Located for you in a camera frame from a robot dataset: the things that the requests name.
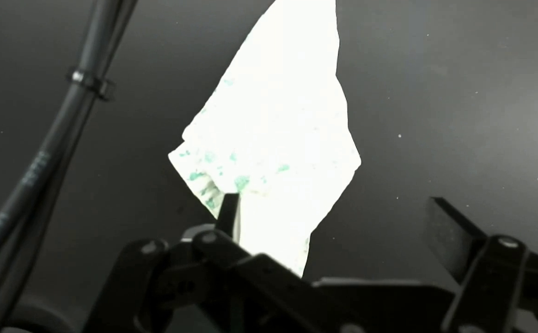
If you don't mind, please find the thin black cable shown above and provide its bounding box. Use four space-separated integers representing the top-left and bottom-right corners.
0 91 100 333

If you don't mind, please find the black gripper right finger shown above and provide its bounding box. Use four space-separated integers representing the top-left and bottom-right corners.
424 195 538 333

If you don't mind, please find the thick black cable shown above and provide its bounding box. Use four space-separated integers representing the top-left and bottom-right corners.
0 0 141 274

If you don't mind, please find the black cable tie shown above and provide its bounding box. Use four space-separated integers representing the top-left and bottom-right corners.
67 65 117 104

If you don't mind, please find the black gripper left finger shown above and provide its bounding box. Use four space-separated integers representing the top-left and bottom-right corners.
84 191 320 333

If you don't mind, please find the white cloth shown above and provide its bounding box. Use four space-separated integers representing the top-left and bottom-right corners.
167 0 365 280

